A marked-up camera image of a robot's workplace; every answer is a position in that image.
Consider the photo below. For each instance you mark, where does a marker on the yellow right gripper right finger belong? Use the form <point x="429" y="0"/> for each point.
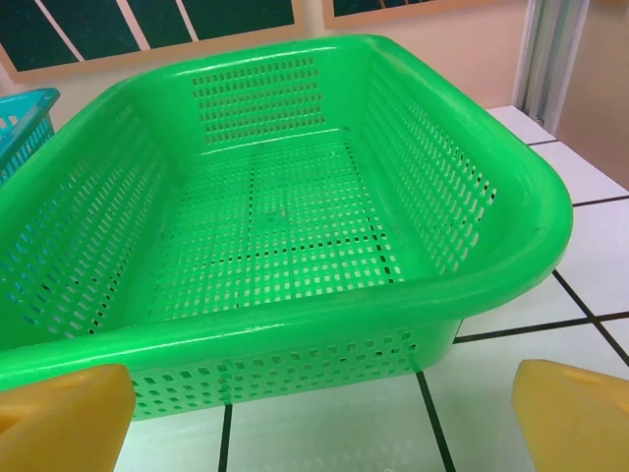
<point x="575" y="423"/>

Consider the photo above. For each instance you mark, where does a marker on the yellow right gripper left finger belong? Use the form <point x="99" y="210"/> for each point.
<point x="59" y="423"/>

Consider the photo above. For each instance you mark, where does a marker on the green plastic basket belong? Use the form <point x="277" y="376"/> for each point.
<point x="295" y="324"/>

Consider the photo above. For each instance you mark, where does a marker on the teal plastic basket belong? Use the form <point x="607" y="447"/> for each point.
<point x="24" y="123"/>

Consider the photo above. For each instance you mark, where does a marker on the aluminium corner post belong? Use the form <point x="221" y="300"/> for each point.
<point x="550" y="59"/>

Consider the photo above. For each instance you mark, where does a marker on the dark floral wall panel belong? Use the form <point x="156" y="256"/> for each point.
<point x="98" y="29"/>
<point x="354" y="7"/>

